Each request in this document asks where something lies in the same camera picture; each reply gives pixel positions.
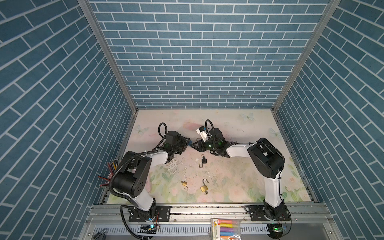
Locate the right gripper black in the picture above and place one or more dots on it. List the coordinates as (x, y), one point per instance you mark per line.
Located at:
(200, 146)

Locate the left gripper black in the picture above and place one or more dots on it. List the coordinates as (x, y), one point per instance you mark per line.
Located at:
(184, 141)

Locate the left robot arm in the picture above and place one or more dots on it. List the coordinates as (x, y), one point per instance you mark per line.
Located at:
(130, 178)

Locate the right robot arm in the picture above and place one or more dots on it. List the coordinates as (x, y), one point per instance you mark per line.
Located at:
(268, 160)

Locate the black padlock with key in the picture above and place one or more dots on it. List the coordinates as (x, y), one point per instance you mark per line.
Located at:
(203, 161)

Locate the small brass padlock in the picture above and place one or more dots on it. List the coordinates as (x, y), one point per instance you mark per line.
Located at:
(185, 185)

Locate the large brass padlock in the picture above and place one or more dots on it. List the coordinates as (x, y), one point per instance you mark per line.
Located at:
(204, 188)

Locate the pink pencil cup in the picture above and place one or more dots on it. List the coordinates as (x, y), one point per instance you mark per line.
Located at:
(112, 168)

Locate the highlighter marker pack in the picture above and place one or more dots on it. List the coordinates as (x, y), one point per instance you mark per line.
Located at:
(225, 229)

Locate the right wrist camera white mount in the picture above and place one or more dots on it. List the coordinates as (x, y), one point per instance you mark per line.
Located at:
(203, 132)

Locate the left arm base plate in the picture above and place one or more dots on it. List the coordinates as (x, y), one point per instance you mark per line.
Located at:
(154, 214)

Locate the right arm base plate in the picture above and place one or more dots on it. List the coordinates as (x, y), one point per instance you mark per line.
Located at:
(261, 213)

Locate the aluminium rail frame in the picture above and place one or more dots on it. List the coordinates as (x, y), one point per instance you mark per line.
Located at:
(300, 221)

